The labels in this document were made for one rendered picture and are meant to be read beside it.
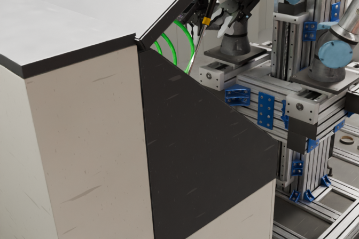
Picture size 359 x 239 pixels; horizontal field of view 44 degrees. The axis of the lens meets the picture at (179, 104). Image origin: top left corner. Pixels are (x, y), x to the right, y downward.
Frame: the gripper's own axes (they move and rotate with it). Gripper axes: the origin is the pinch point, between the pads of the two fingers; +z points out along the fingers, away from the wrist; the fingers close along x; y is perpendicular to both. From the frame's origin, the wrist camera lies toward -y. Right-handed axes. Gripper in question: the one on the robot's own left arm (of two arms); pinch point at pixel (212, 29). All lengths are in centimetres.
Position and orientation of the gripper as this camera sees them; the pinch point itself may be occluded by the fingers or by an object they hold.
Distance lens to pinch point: 169.1
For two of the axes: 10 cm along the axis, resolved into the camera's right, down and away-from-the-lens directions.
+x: -4.9, -5.6, 6.7
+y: 5.8, 3.6, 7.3
